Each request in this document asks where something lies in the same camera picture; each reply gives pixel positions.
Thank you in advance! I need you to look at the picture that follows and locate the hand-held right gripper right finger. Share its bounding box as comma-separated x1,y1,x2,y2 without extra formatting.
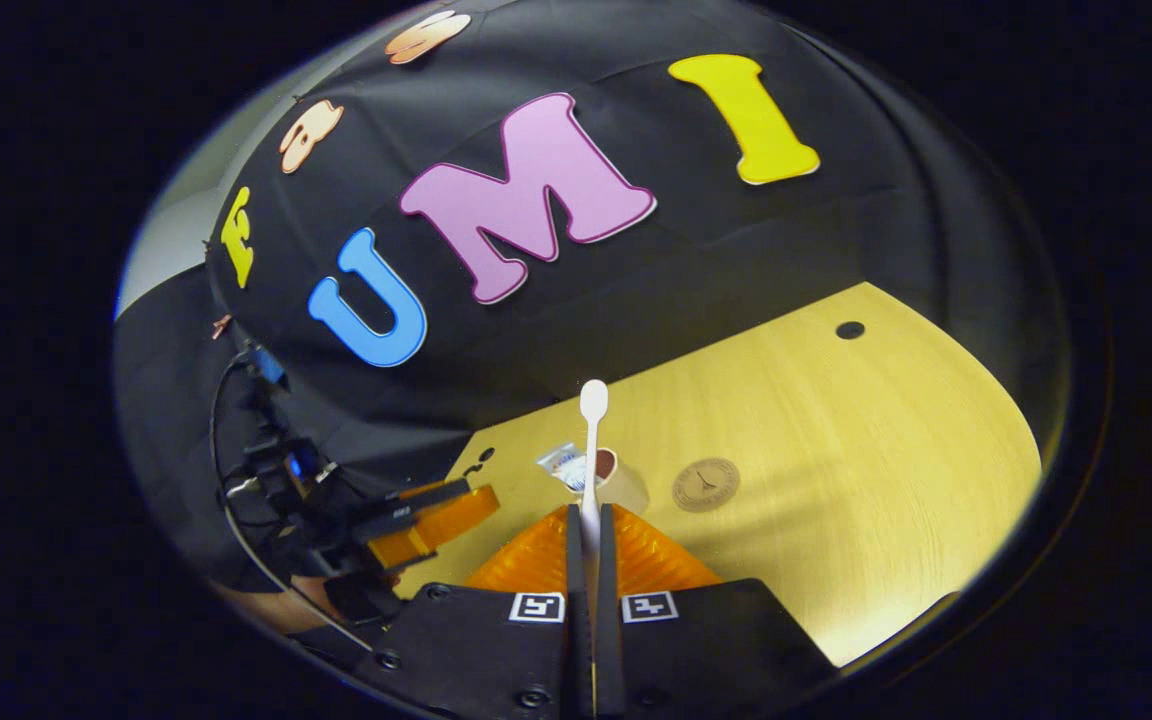
596,503,837,720

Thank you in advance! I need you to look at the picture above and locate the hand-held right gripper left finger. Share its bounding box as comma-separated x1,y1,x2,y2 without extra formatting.
361,503,592,720

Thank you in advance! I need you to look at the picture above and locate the white toothpaste tube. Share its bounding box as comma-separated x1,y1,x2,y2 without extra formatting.
536,442,592,493

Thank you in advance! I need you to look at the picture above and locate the round brown coaster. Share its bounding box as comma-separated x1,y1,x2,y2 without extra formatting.
672,458,741,513

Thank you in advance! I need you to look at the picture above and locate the beige cup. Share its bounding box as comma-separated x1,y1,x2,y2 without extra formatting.
591,447,651,516

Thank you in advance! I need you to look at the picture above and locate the pink toothbrush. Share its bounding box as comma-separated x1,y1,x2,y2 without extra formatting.
579,379,609,591

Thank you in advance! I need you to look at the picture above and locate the wooden desktop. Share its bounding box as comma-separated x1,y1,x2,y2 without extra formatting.
391,282,1045,669

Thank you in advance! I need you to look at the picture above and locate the black backdrop cloth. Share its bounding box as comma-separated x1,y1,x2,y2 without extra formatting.
114,0,1072,601

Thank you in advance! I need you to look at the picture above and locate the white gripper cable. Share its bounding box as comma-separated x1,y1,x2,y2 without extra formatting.
210,350,377,653

